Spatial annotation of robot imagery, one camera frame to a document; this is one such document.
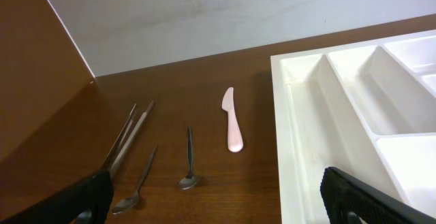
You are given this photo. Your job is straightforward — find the pink plastic knife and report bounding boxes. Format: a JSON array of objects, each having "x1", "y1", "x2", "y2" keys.
[{"x1": 221, "y1": 87, "x2": 243, "y2": 153}]

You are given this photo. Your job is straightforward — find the small metal teaspoon left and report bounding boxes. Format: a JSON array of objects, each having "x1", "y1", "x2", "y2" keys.
[{"x1": 111, "y1": 144, "x2": 159, "y2": 214}]

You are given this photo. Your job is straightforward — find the metal tweezers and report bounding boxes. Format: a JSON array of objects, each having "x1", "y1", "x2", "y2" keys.
[{"x1": 102, "y1": 100, "x2": 155, "y2": 180}]

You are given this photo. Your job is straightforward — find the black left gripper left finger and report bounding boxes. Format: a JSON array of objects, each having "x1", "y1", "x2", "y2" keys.
[{"x1": 1, "y1": 170, "x2": 114, "y2": 224}]

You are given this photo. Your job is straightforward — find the small metal teaspoon right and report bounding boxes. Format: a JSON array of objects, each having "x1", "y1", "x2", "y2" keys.
[{"x1": 178, "y1": 127, "x2": 199, "y2": 190}]

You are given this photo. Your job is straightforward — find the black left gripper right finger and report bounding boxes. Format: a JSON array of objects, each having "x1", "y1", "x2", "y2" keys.
[{"x1": 320, "y1": 167, "x2": 435, "y2": 224}]

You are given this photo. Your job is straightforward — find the small metal teaspoon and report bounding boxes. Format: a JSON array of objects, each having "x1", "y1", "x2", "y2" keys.
[
  {"x1": 178, "y1": 127, "x2": 199, "y2": 190},
  {"x1": 111, "y1": 144, "x2": 159, "y2": 214}
]

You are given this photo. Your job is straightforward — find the white cutlery tray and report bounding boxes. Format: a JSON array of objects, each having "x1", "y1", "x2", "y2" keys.
[{"x1": 270, "y1": 31, "x2": 435, "y2": 223}]

